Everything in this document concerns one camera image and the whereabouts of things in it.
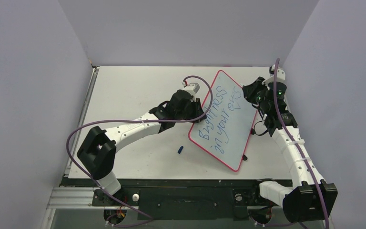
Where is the black table front rail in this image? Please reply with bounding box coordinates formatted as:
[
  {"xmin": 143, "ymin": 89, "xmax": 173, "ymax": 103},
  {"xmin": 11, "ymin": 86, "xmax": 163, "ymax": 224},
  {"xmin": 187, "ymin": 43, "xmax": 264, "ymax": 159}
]
[{"xmin": 60, "ymin": 177, "xmax": 300, "ymax": 221}]

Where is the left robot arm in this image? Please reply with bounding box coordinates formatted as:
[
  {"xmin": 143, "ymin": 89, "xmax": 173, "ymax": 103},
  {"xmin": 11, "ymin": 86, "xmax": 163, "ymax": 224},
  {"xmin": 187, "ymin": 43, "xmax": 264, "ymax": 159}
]
[{"xmin": 77, "ymin": 84, "xmax": 205, "ymax": 205}]

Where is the aluminium frame rail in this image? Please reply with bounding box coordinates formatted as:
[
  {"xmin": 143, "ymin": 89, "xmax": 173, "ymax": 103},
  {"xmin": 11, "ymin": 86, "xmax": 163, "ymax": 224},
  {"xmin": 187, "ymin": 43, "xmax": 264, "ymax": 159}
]
[{"xmin": 47, "ymin": 187, "xmax": 94, "ymax": 209}]

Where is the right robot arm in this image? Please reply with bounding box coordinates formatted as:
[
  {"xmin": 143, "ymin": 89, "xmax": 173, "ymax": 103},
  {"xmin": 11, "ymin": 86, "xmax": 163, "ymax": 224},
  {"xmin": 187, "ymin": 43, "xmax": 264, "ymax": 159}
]
[{"xmin": 242, "ymin": 77, "xmax": 338, "ymax": 223}]

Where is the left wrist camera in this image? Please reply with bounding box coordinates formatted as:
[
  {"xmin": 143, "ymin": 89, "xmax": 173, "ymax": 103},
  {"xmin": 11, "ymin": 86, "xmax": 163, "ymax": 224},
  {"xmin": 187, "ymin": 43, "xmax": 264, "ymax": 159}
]
[{"xmin": 183, "ymin": 83, "xmax": 200, "ymax": 96}]

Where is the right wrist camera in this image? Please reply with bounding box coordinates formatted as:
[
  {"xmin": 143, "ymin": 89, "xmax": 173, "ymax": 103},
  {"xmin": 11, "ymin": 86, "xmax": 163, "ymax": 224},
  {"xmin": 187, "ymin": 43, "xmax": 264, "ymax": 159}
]
[{"xmin": 269, "ymin": 64, "xmax": 286, "ymax": 83}]

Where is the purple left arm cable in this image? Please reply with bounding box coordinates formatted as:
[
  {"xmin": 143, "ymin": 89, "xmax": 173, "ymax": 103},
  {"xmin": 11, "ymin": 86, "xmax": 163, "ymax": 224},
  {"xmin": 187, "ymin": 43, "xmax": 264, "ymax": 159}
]
[{"xmin": 66, "ymin": 75, "xmax": 214, "ymax": 228}]

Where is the pink framed whiteboard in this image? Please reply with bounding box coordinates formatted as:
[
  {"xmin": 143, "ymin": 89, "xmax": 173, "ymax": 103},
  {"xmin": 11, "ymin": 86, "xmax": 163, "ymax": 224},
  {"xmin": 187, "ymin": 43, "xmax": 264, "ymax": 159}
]
[{"xmin": 188, "ymin": 70, "xmax": 257, "ymax": 172}]

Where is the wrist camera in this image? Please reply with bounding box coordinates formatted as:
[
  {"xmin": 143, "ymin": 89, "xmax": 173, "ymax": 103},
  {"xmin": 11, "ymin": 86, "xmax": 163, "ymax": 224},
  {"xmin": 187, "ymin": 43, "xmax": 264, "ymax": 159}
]
[
  {"xmin": 183, "ymin": 83, "xmax": 200, "ymax": 96},
  {"xmin": 269, "ymin": 64, "xmax": 286, "ymax": 83}
]

